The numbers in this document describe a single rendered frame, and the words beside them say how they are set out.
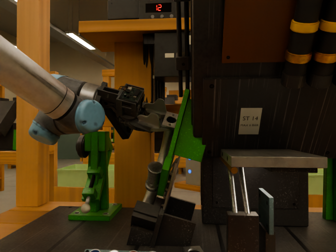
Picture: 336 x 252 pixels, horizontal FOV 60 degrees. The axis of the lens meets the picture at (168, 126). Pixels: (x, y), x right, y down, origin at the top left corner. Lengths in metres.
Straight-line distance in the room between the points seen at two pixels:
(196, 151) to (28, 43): 0.83
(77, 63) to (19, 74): 11.51
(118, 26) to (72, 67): 11.17
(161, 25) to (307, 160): 0.65
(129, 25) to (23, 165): 0.66
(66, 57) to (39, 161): 11.22
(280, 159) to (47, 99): 0.46
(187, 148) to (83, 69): 11.33
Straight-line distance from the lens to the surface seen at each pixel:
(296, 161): 0.54
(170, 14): 1.04
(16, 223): 1.08
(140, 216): 0.73
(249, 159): 0.52
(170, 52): 0.99
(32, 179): 1.24
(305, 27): 0.56
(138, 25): 1.02
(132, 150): 1.09
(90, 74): 11.82
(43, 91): 0.64
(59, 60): 12.50
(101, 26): 1.05
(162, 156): 0.84
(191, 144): 0.70
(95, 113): 0.68
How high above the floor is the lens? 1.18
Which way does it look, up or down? 1 degrees up
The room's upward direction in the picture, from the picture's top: straight up
